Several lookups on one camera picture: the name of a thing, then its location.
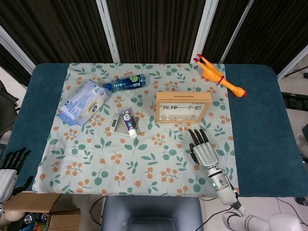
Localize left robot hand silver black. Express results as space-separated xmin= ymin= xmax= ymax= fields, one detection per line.
xmin=0 ymin=147 xmax=34 ymax=203

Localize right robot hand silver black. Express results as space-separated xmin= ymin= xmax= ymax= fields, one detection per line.
xmin=188 ymin=128 xmax=219 ymax=170

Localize large cardboard box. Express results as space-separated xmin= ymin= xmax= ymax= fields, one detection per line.
xmin=3 ymin=192 xmax=81 ymax=215

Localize colourful snack packets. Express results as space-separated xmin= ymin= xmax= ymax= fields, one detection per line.
xmin=24 ymin=213 xmax=51 ymax=231

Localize floral patterned tablecloth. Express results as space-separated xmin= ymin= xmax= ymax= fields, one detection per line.
xmin=32 ymin=63 xmax=240 ymax=196

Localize teal table cover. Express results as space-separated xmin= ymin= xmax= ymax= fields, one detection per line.
xmin=7 ymin=63 xmax=304 ymax=198

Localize small cardboard box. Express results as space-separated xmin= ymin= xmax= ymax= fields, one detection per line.
xmin=49 ymin=214 xmax=81 ymax=231

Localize black mesh office chair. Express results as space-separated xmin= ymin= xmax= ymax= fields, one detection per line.
xmin=0 ymin=80 xmax=20 ymax=137

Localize grey blue chair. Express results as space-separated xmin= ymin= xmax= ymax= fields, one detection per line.
xmin=100 ymin=196 xmax=205 ymax=231

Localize yellow rubber chicken toy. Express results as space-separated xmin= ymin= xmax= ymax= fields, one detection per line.
xmin=194 ymin=54 xmax=248 ymax=98

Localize purple toothpaste tube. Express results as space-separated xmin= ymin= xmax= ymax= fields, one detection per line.
xmin=119 ymin=108 xmax=138 ymax=138

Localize silver pocket scale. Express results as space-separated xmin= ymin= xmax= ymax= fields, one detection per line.
xmin=109 ymin=113 xmax=140 ymax=137

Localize black case on floor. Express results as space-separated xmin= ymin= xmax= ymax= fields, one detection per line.
xmin=281 ymin=91 xmax=308 ymax=109

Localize blue plastic water bottle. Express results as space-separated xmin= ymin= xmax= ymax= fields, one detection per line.
xmin=103 ymin=74 xmax=147 ymax=92

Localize blue tissue pack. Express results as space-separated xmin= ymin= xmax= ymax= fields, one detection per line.
xmin=56 ymin=78 xmax=113 ymax=126

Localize black stand on floor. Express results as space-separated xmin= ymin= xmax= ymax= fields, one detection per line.
xmin=283 ymin=68 xmax=308 ymax=78

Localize dark folding screen partition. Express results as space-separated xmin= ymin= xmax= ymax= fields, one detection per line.
xmin=0 ymin=0 xmax=308 ymax=85

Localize row of grey round pieces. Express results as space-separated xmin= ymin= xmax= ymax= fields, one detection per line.
xmin=160 ymin=115 xmax=196 ymax=120

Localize wooden frame money box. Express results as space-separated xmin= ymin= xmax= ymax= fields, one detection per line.
xmin=155 ymin=91 xmax=213 ymax=124

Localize black floor cable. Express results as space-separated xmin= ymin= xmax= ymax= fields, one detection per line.
xmin=90 ymin=197 xmax=104 ymax=226

